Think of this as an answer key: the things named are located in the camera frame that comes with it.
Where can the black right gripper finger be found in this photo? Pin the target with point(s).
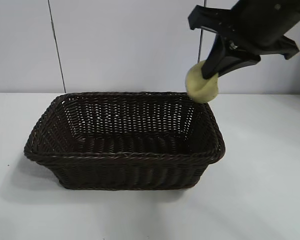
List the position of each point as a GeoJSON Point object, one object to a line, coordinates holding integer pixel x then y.
{"type": "Point", "coordinates": [213, 60]}
{"type": "Point", "coordinates": [237, 62]}

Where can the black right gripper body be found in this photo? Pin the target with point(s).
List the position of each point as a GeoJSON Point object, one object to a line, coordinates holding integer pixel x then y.
{"type": "Point", "coordinates": [260, 27]}

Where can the pale yellow egg yolk pastry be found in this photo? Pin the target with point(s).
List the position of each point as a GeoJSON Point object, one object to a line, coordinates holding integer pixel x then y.
{"type": "Point", "coordinates": [202, 87]}

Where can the dark brown wicker basket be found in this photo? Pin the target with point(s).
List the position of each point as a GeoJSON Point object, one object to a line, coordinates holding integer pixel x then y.
{"type": "Point", "coordinates": [130, 162]}

